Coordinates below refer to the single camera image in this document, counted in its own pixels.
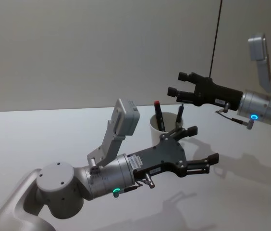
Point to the black pen with red cap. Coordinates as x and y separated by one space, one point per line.
159 115

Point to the white round cup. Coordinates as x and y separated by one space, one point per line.
156 134

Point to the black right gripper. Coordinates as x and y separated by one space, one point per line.
212 93

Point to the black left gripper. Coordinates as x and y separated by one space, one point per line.
166 156

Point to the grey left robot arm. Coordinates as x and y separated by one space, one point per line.
53 180

